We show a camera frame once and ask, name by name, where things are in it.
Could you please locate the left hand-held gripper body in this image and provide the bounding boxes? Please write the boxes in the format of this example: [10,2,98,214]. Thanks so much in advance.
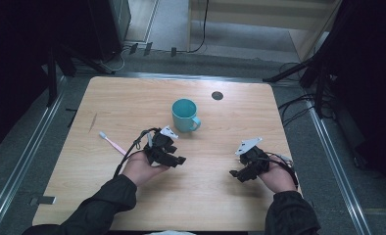
[143,125,179,166]

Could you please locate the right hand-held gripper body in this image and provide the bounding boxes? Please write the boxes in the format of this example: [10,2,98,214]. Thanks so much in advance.
[234,136,271,174]

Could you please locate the teal cup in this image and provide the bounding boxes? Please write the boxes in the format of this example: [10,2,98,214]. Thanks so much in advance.
[170,98,202,133]

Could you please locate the pink toothbrush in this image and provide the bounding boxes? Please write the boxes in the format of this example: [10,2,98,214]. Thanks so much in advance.
[98,130,128,157]

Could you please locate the person's right hand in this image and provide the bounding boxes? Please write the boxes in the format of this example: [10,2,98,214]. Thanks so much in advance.
[257,159,299,195]

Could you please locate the person's left hand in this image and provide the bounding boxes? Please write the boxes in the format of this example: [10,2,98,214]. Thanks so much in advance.
[121,150,171,187]

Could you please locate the black metal stand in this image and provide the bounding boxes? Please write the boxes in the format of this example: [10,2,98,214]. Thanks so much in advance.
[262,48,334,119]
[44,40,117,109]

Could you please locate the small metal floor plate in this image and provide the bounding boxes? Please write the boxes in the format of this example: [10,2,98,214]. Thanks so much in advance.
[28,195,57,207]

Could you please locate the black cabinet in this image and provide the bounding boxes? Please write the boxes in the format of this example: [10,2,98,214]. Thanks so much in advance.
[82,0,132,64]

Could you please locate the dark curtain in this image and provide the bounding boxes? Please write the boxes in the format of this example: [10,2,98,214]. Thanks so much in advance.
[0,0,91,155]
[321,0,386,200]

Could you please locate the light wooden furniture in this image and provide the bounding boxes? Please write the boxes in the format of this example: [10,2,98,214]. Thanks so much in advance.
[185,0,343,64]

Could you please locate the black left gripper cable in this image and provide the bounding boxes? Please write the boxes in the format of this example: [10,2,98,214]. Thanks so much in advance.
[113,126,162,179]

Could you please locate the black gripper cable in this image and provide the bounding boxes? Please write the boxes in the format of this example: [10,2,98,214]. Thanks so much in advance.
[265,151,301,191]
[113,126,162,179]

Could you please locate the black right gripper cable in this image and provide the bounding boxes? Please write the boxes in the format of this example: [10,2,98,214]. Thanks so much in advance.
[265,151,301,191]

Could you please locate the black floor cables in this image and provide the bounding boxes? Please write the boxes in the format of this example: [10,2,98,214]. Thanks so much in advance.
[276,62,316,129]

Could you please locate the metal floor rail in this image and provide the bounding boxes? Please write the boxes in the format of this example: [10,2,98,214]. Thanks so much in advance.
[0,75,68,235]
[306,97,374,235]

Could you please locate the white floor cable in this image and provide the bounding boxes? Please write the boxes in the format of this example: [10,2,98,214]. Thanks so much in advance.
[98,47,131,74]

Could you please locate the black hanging cable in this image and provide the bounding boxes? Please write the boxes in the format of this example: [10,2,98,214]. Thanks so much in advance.
[186,0,211,55]

